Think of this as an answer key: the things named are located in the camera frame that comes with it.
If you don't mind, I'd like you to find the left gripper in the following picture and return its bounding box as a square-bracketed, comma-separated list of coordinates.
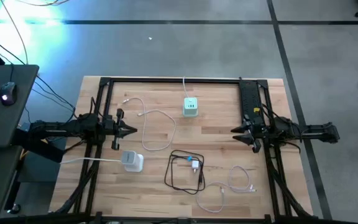
[104, 108, 138, 151]

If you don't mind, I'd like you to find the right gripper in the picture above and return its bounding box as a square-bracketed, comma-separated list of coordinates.
[231, 114, 265, 154]

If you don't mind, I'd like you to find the black computer mouse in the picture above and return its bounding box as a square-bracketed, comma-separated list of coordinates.
[0, 82, 18, 106]

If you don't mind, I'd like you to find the white tower power strip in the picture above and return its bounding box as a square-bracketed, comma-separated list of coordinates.
[120, 150, 144, 173]

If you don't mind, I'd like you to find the white outlet cube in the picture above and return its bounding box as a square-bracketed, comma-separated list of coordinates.
[182, 96, 199, 118]

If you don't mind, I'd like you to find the white cube strip cord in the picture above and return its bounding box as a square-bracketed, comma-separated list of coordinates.
[182, 77, 190, 98]

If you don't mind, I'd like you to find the black floor cable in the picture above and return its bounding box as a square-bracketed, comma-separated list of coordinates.
[0, 32, 76, 124]

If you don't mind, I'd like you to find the black flat power strip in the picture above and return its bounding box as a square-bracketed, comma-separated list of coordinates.
[239, 79, 262, 122]

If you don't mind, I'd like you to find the white smooth USB cable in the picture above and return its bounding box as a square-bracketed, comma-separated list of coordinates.
[122, 96, 177, 152]

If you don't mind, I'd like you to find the white braided USB cable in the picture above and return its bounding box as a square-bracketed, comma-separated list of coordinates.
[196, 165, 257, 214]

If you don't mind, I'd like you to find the black table frame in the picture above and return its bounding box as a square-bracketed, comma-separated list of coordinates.
[53, 77, 315, 224]

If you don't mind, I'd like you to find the white tower strip cord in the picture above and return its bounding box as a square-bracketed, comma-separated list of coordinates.
[60, 157, 122, 165]

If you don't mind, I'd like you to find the dark side desk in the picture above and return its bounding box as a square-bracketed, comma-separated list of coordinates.
[0, 64, 40, 149]

